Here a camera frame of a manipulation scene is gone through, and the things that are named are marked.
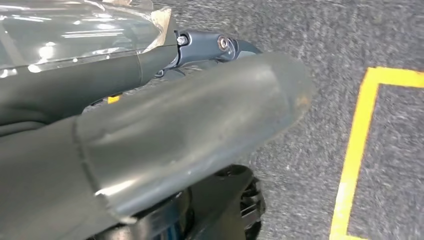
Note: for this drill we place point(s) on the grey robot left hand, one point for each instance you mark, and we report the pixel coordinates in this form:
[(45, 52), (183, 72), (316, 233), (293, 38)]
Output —
[(182, 132)]

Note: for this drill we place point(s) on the black robot leg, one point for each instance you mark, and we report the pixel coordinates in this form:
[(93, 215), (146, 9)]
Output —
[(215, 205)]

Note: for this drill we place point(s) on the yellow floor tape square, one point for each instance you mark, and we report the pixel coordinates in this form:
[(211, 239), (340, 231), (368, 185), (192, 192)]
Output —
[(357, 142)]

